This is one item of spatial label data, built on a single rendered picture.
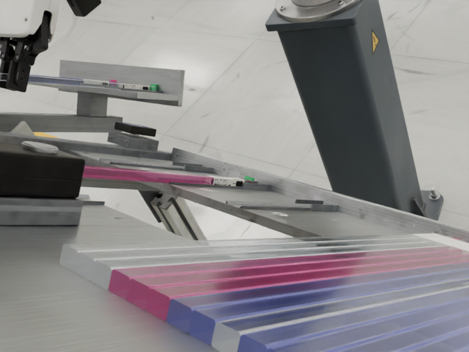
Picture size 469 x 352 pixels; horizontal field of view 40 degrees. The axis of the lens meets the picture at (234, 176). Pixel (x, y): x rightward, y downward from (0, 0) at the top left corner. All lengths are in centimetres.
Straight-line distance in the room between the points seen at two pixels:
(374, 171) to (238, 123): 88
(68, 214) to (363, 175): 113
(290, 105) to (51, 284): 198
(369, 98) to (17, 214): 101
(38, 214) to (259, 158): 169
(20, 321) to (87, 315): 3
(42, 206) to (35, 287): 12
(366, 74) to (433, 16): 121
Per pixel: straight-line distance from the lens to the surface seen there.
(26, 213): 43
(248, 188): 85
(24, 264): 35
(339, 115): 140
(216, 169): 95
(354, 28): 126
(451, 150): 193
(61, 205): 44
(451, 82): 217
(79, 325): 28
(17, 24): 98
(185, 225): 111
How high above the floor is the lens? 131
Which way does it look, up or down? 39 degrees down
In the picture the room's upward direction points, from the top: 25 degrees counter-clockwise
